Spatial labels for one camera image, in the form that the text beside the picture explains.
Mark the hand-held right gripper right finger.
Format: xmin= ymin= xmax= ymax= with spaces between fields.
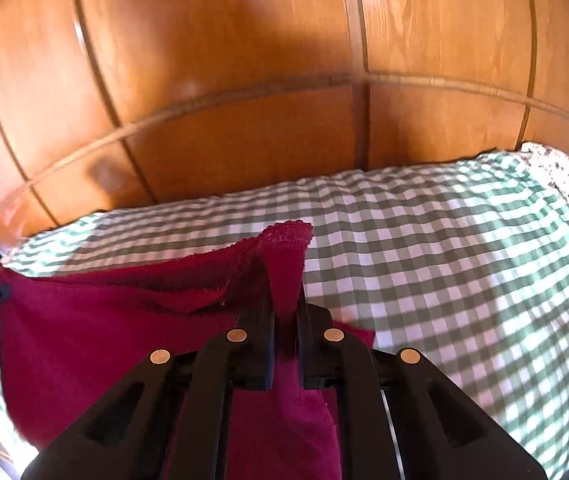
xmin=297 ymin=300 xmax=547 ymax=480

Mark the green checked blanket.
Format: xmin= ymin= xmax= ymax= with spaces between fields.
xmin=0 ymin=149 xmax=569 ymax=471

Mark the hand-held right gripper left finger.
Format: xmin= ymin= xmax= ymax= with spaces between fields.
xmin=20 ymin=284 xmax=276 ymax=480

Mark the dark red knit sweater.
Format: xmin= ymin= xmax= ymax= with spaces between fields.
xmin=0 ymin=220 xmax=377 ymax=480

